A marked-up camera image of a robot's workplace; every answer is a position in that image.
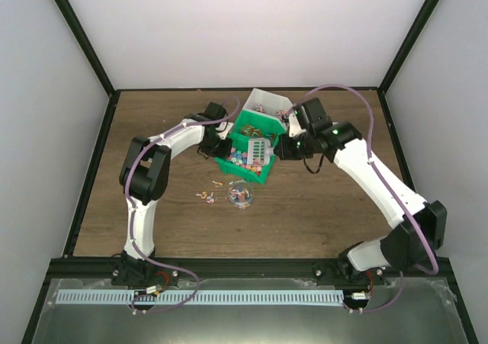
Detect green bin candies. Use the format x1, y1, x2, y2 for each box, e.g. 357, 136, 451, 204
229, 110, 286, 151
215, 145, 275, 185

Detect lilac slotted plastic scoop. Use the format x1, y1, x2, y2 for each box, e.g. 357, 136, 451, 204
246, 138, 274, 166

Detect clear plastic round container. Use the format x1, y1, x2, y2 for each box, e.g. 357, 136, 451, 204
227, 180, 254, 210

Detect white bin striped candies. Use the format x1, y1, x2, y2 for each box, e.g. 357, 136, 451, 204
242, 88, 292, 123

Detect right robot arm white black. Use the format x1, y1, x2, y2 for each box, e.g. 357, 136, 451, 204
274, 98, 447, 285

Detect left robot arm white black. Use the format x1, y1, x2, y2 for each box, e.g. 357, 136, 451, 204
119, 102, 239, 286

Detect spilled lollipop left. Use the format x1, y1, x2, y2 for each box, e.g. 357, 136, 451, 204
196, 191, 207, 199

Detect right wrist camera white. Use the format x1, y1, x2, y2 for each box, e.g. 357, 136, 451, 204
288, 112, 301, 138

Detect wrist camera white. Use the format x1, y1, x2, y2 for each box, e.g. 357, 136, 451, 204
216, 121, 234, 139
288, 112, 301, 138

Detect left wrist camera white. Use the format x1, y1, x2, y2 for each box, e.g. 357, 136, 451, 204
216, 121, 234, 139

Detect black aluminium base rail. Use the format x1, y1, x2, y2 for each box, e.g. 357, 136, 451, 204
45, 256, 458, 286

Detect light blue slotted cable duct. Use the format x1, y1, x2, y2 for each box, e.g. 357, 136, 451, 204
55, 289, 344, 306

